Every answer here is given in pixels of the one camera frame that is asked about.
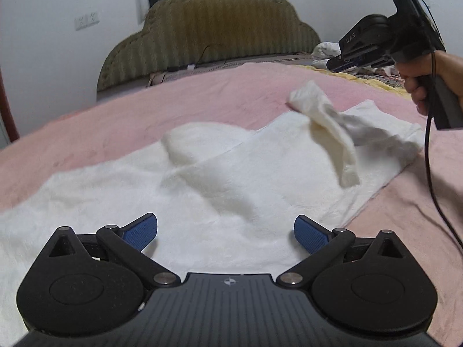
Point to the yellow patterned quilt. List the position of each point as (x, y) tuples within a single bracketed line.
[(379, 79)]

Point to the white towel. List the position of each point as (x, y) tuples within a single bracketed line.
[(217, 188)]

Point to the crumpled white cloth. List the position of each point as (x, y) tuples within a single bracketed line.
[(325, 52)]

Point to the pink floral blanket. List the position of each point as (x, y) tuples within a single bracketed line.
[(144, 108)]

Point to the white wall socket panel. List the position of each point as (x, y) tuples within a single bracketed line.
[(86, 21)]

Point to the olive padded headboard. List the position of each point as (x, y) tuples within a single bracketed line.
[(217, 25)]

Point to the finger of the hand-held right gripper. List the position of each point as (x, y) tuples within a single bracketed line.
[(356, 62)]

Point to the brown patterned bed sheet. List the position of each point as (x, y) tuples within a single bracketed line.
[(224, 68)]

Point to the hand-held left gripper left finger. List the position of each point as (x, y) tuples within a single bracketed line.
[(141, 229)]

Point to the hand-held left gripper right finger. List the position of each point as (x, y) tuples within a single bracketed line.
[(309, 232)]

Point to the brown wooden door frame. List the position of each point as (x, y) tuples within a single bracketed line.
[(8, 108)]

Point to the person's right hand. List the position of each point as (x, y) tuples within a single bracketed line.
[(416, 76)]

